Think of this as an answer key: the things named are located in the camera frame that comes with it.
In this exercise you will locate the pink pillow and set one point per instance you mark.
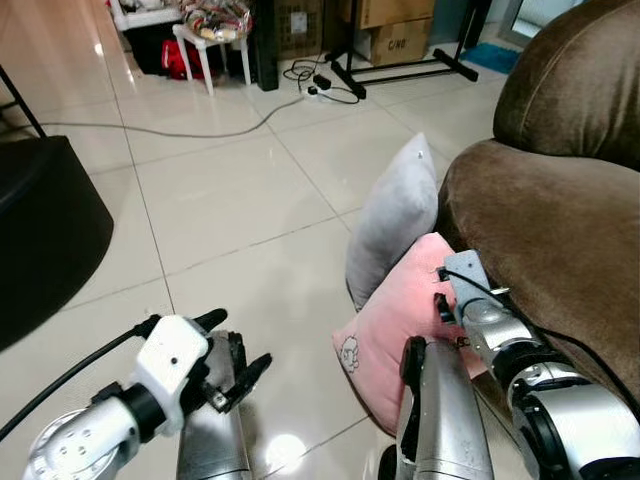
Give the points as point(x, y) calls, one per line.
point(395, 330)

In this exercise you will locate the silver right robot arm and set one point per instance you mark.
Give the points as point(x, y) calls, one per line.
point(575, 430)

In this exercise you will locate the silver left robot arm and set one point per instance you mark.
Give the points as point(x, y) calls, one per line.
point(80, 442)

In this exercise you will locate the grey pillow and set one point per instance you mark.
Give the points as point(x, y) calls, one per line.
point(395, 215)

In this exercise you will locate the brown velvet sofa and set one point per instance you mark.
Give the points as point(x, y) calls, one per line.
point(545, 230)

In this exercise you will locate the black metal floor stand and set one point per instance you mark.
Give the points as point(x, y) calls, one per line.
point(346, 74)

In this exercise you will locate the blue floor mat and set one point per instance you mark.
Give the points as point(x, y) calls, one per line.
point(492, 58)

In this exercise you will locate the silver left robot leg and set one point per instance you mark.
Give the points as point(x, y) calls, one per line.
point(215, 448)

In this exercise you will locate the silver robot leg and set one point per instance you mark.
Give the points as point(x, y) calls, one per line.
point(215, 448)
point(450, 420)

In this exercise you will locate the silver right robot leg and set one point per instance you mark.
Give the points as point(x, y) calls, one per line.
point(450, 420)

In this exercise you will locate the black ottoman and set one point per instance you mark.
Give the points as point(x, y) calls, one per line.
point(45, 235)

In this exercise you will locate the white power strip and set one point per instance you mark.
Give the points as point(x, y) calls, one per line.
point(316, 92)

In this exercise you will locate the black power adapter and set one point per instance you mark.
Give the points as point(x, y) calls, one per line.
point(322, 80)

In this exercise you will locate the red bag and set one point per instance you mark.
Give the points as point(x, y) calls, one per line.
point(178, 60)

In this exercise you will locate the small printed cardboard box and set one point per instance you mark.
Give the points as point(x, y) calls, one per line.
point(402, 45)

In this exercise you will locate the black tower speaker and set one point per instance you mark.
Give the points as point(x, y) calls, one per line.
point(265, 45)

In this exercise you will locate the white plastic stool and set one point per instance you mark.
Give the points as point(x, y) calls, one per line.
point(188, 36)

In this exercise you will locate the black metal furniture leg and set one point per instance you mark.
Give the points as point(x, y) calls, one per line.
point(20, 100)

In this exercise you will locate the floral patterned bag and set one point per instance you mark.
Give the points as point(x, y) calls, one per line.
point(215, 18)

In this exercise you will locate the plain wide cardboard box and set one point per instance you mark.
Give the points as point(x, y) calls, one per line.
point(395, 10)

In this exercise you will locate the dark labelled cardboard box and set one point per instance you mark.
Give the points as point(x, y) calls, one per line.
point(305, 28)

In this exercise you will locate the white shelf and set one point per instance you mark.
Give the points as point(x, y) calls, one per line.
point(140, 16)

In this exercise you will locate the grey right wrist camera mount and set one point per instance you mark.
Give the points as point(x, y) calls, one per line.
point(465, 272)

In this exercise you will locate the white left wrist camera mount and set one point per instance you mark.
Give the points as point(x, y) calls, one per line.
point(170, 365)

